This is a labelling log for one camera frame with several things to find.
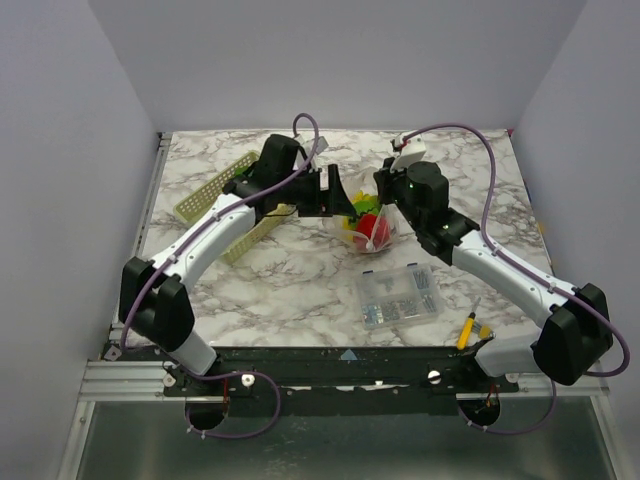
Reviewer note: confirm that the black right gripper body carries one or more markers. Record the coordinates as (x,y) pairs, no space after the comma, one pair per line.
(386,181)

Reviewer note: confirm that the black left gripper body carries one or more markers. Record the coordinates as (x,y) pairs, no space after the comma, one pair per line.
(311,199)

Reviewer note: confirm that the clear zip top bag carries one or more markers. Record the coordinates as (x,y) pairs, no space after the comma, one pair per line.
(347,236)

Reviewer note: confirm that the red toy bell pepper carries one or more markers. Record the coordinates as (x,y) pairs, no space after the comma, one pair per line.
(375,229)

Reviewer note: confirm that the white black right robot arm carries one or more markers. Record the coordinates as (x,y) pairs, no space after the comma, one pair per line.
(573,322)

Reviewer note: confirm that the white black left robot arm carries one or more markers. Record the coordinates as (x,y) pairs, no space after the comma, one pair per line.
(154,294)

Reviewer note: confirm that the clear plastic screw box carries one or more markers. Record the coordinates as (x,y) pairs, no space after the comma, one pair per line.
(401,296)

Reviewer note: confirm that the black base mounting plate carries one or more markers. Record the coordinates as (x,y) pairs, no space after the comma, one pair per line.
(338,381)

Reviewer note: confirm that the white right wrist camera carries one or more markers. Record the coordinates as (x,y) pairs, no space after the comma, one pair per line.
(408,149)

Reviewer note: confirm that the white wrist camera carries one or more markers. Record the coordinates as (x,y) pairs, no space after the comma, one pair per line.
(408,149)
(314,147)

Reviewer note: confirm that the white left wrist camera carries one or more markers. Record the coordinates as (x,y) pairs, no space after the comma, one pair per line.
(314,147)

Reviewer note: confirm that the yellow handled screwdriver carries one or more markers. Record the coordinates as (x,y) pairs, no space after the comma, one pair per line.
(468,326)

